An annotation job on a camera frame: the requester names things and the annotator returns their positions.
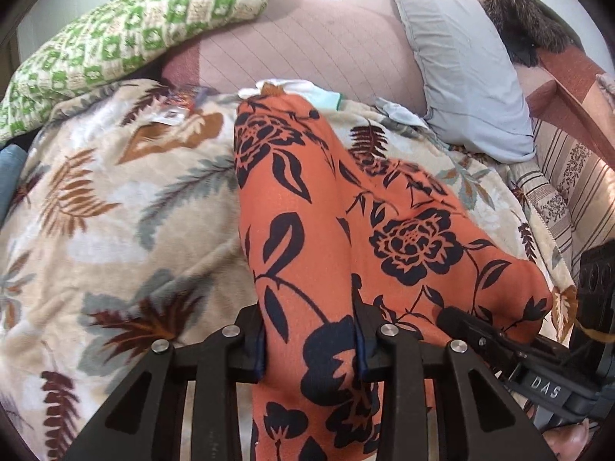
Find person's right hand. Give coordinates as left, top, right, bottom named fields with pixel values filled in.
left=543, top=420, right=595, bottom=461

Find striped sofa cover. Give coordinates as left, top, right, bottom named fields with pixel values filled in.
left=504, top=115, right=615, bottom=279

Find red brown sofa armrest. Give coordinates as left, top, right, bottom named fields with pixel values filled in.
left=514, top=50, right=615, bottom=164

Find light blue pillow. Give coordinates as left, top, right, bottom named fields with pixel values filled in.
left=384, top=0, right=536, bottom=164

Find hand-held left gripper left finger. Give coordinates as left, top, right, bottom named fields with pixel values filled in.
left=62, top=305, right=267, bottom=461

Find colourful snack packet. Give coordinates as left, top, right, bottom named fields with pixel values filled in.
left=158, top=86, right=207, bottom=126

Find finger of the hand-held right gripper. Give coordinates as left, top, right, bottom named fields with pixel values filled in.
left=435, top=307, right=532, bottom=375

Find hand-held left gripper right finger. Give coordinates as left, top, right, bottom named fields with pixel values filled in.
left=353, top=288, right=553, bottom=461

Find pink bolster cushion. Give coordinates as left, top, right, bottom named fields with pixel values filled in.
left=161, top=0, right=428, bottom=116

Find blue cloth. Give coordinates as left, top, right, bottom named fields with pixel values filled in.
left=0, top=146, right=27, bottom=222

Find dark furry cloth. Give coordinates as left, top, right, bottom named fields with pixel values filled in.
left=482, top=0, right=572, bottom=68

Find orange floral pants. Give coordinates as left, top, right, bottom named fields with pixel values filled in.
left=232, top=93, right=554, bottom=461

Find green crochet pillow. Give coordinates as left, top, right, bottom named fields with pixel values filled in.
left=0, top=0, right=289, bottom=142

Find leaf print fleece blanket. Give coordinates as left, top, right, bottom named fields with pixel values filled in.
left=0, top=79, right=580, bottom=461

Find white crumpled cloth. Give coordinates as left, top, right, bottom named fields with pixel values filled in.
left=375, top=97, right=431, bottom=130

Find white teal small cloth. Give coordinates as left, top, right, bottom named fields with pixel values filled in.
left=239, top=79, right=343, bottom=111

